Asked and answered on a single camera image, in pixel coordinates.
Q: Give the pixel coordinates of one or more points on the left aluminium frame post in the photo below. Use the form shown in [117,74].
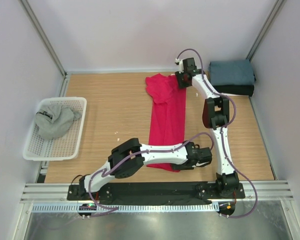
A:
[42,35]

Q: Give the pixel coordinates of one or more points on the right aluminium frame post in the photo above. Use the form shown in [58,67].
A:
[270,19]

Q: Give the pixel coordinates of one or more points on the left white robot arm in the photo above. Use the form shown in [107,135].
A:
[126,159]

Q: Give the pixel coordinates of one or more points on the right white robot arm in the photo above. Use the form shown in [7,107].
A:
[216,118]

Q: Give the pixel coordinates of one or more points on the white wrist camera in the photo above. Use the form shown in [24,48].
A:
[199,164]
[180,64]

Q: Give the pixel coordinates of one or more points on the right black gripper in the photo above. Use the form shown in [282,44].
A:
[181,85]

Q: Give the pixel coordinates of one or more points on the folded black t shirt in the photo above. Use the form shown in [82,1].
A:
[242,90]

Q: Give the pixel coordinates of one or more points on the aluminium frame post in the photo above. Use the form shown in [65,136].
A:
[270,19]
[42,35]

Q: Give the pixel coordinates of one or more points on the white perforated plastic basket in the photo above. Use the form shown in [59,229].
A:
[63,148]

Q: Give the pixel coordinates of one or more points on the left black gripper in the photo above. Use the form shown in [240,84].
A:
[180,168]

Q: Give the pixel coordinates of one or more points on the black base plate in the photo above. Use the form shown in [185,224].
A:
[163,193]

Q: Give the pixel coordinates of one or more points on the red t shirt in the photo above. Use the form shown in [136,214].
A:
[168,114]

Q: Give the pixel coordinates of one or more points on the folded blue t shirt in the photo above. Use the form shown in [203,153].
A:
[233,72]

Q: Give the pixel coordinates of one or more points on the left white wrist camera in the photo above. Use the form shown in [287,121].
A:
[199,164]

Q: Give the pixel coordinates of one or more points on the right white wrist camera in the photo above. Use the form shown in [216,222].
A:
[180,64]

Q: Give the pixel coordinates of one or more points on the grey t shirt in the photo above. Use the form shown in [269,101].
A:
[54,121]

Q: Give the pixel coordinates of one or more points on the white slotted cable duct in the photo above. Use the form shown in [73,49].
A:
[87,208]

